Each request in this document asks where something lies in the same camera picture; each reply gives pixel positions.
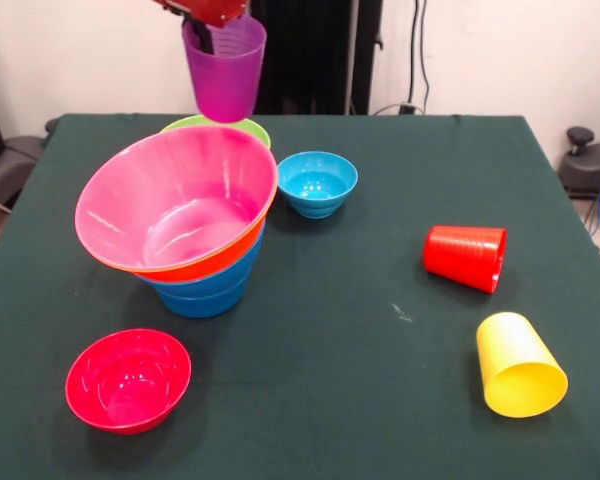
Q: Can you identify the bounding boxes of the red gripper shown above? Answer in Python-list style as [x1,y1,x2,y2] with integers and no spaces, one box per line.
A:
[152,0,251,55]

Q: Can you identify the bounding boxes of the purple cup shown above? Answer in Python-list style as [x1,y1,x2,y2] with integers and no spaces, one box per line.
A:
[182,14,268,124]

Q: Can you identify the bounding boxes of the large pink bowl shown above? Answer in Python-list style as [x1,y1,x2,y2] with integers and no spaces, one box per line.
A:
[74,124,280,274]

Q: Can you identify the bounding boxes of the large orange bowl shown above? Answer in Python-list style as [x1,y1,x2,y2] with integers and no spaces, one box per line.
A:
[92,209,270,284]

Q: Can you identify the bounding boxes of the large blue bowl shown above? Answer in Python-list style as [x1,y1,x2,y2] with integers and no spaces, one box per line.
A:
[139,219,267,301]

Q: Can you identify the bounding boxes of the red cup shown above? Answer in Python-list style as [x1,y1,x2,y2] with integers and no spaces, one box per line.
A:
[422,224,509,295]

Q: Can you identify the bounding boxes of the green bowl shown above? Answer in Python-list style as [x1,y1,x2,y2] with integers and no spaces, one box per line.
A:
[160,113,272,150]

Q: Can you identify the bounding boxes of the small light blue bowl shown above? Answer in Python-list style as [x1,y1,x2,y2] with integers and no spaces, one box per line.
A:
[277,151,359,220]

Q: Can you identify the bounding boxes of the ribbed blue bowl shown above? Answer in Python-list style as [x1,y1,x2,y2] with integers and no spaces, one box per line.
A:
[155,277,249,320]

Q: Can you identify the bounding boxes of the dark green tablecloth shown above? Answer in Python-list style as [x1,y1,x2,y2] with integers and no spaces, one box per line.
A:
[0,113,600,480]

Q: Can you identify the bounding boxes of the small crimson bowl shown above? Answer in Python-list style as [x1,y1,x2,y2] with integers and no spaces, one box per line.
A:
[64,328,193,435]

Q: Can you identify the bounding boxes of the yellow cup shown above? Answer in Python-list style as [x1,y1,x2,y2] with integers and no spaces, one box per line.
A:
[475,311,569,419]

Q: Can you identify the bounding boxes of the black wall cables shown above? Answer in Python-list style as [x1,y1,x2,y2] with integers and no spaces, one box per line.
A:
[374,0,431,116]

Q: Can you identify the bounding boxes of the black pedestal leg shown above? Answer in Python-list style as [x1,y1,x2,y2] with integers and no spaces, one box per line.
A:
[558,126,600,201]
[0,134,44,206]

